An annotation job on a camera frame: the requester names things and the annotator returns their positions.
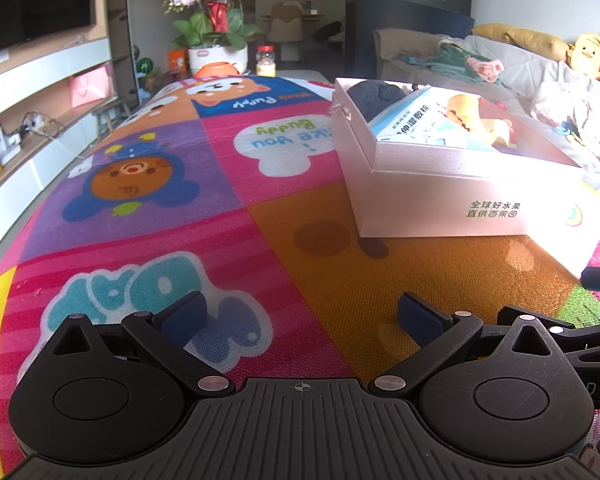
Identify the orange carton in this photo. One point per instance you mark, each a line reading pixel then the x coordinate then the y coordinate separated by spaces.
pixel 178 61

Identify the dark blue cabinet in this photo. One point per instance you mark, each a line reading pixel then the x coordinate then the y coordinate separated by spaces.
pixel 410 40

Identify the white wooden TV cabinet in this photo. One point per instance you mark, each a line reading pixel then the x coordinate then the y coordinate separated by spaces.
pixel 55 67

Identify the orange bowl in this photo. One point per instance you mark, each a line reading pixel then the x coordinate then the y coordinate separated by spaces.
pixel 219 70

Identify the orange plastic toy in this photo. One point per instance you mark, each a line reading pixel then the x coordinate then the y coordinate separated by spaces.
pixel 485 125

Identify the colourful cartoon play mat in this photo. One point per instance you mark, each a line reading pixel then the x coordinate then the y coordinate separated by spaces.
pixel 180 175

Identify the wooden stool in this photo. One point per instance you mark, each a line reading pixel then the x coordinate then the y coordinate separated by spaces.
pixel 111 110

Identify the pink white patterned blanket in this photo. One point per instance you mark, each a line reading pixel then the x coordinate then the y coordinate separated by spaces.
pixel 575 105

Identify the pink paper bag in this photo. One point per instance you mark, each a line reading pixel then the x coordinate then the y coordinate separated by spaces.
pixel 90 87

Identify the blue white wet wipes pack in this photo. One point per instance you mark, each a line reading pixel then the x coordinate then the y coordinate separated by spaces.
pixel 420 125

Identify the black plush toy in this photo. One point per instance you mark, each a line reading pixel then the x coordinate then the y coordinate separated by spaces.
pixel 375 97

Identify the pink clothing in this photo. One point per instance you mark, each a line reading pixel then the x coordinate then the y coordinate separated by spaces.
pixel 487 67

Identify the green clothing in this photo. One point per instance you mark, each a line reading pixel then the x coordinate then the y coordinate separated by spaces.
pixel 455 62

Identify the potted pink orchid plant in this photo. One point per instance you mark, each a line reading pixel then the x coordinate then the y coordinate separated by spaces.
pixel 212 30

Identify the beige dining chair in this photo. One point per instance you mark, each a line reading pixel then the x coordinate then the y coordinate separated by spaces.
pixel 285 27

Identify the dark dining chair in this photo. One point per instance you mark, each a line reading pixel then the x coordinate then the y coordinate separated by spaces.
pixel 327 35

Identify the yellow pillow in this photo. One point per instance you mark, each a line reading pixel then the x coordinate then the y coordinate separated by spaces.
pixel 525 40

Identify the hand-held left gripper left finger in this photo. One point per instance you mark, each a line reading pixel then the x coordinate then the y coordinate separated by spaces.
pixel 185 317

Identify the pink cardboard box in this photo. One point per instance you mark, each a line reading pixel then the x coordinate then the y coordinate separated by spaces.
pixel 430 205

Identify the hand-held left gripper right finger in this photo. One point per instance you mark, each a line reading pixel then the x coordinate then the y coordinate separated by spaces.
pixel 420 317

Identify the yellow duck plush toy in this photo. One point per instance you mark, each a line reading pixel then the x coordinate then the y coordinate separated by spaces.
pixel 590 57

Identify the watermelon pattern ball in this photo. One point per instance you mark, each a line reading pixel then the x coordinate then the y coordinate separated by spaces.
pixel 144 66

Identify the clear jar with red lid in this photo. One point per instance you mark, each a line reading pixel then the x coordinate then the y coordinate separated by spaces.
pixel 266 62

